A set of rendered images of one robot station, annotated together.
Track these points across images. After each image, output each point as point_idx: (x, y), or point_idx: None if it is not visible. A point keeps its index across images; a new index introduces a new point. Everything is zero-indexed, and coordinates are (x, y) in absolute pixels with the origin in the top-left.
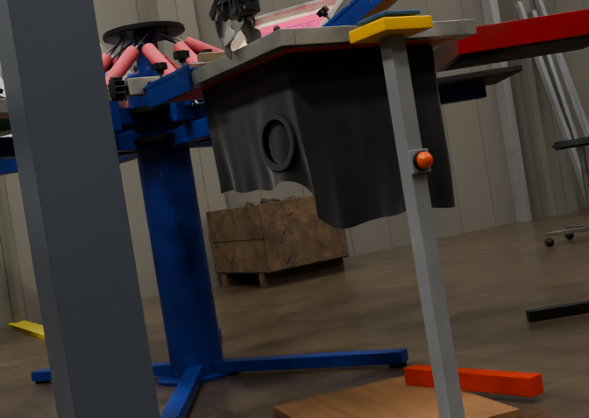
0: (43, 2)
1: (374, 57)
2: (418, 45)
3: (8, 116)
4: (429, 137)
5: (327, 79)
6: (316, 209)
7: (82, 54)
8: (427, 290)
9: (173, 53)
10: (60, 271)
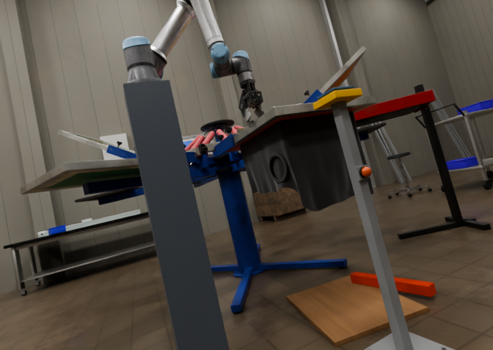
0: (147, 104)
1: (324, 119)
2: None
3: None
4: None
5: (301, 132)
6: (301, 202)
7: (169, 130)
8: (375, 249)
9: (224, 129)
10: (163, 249)
